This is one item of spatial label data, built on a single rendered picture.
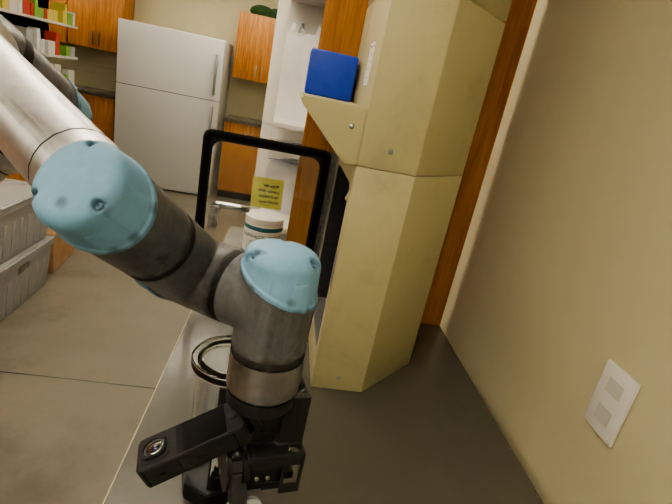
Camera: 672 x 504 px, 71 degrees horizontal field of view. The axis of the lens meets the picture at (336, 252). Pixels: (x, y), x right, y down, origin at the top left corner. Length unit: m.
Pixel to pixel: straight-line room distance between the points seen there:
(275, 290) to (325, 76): 0.69
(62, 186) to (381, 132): 0.58
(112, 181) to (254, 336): 0.18
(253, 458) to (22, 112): 0.38
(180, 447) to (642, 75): 0.88
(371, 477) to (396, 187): 0.50
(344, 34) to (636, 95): 0.63
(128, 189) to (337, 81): 0.74
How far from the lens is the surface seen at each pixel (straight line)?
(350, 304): 0.93
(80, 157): 0.38
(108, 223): 0.36
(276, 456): 0.53
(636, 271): 0.86
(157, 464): 0.53
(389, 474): 0.88
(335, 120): 0.83
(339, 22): 1.21
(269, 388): 0.47
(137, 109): 5.99
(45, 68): 0.75
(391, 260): 0.90
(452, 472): 0.94
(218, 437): 0.51
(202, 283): 0.46
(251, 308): 0.43
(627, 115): 0.96
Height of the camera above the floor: 1.53
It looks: 19 degrees down
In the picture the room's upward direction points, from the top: 12 degrees clockwise
